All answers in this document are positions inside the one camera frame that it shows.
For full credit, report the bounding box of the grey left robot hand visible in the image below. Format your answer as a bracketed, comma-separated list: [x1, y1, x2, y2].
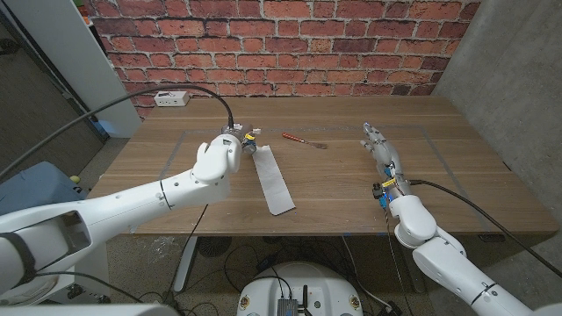
[220, 123, 261, 155]

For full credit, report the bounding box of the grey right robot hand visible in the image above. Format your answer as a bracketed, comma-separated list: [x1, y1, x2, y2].
[360, 122, 412, 197]

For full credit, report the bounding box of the white receipt paper strip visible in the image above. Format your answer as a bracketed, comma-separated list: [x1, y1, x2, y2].
[250, 144, 297, 217]

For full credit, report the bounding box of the white power strip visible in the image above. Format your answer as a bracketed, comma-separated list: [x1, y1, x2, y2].
[153, 90, 191, 108]

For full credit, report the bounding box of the printed red brick backdrop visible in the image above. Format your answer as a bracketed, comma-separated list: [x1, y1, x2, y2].
[83, 0, 482, 119]

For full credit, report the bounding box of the white table leg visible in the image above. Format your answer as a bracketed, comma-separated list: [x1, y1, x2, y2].
[173, 235, 198, 294]

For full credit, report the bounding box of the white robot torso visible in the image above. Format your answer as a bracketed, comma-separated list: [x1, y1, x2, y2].
[235, 262, 364, 316]

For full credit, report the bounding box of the black power adapter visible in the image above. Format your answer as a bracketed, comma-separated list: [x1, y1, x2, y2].
[378, 300, 403, 316]

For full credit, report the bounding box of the white upright panel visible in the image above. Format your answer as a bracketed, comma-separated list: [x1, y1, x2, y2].
[3, 0, 142, 140]

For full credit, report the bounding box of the blue plastic bin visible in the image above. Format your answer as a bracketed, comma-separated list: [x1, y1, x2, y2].
[0, 161, 89, 217]

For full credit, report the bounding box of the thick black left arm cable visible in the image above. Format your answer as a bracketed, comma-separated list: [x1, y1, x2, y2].
[0, 83, 236, 182]

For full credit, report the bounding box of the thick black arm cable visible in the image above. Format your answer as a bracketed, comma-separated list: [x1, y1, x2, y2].
[0, 83, 236, 182]
[408, 178, 562, 279]

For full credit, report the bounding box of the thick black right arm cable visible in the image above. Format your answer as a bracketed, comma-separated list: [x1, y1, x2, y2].
[408, 178, 562, 279]

